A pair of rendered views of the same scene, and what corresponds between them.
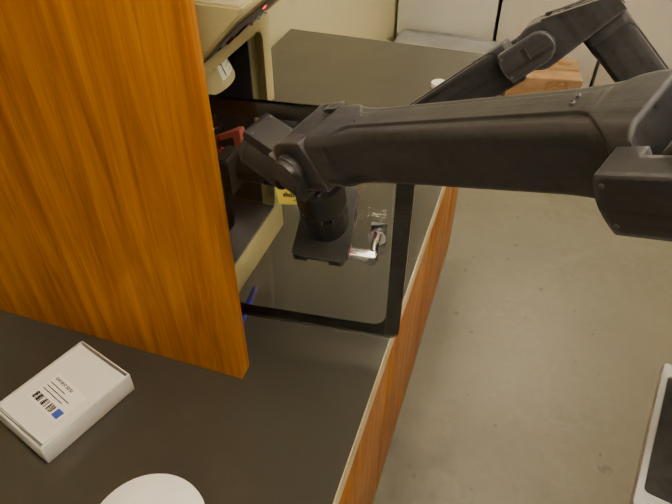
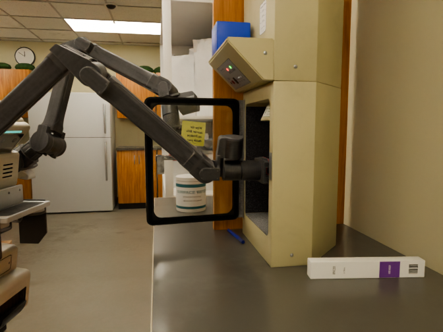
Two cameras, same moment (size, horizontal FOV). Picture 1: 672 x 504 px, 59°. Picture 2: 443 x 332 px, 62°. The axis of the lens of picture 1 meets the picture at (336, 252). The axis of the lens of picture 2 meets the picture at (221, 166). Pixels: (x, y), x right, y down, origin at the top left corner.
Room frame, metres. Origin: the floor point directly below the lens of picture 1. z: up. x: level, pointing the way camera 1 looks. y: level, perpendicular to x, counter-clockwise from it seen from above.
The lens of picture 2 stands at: (1.74, -0.43, 1.30)
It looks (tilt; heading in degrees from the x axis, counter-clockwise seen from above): 6 degrees down; 151
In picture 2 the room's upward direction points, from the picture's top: straight up
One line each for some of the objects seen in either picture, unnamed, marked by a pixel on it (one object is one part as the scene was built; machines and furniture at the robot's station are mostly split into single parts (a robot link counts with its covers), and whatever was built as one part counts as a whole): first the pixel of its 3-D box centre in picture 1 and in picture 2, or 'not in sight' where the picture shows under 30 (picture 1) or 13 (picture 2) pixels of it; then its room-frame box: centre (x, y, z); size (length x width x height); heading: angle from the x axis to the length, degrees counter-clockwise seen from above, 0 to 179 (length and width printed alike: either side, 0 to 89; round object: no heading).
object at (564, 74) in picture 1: (539, 88); not in sight; (3.28, -1.20, 0.14); 0.41 x 0.33 x 0.29; 78
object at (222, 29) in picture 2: not in sight; (230, 41); (0.75, 0.14, 1.56); 0.10 x 0.10 x 0.09; 71
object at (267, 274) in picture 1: (303, 230); (193, 161); (0.67, 0.05, 1.19); 0.30 x 0.01 x 0.40; 78
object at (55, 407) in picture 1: (66, 397); not in sight; (0.54, 0.42, 0.96); 0.16 x 0.12 x 0.04; 145
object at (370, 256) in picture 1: (349, 245); not in sight; (0.62, -0.02, 1.20); 0.10 x 0.05 x 0.03; 78
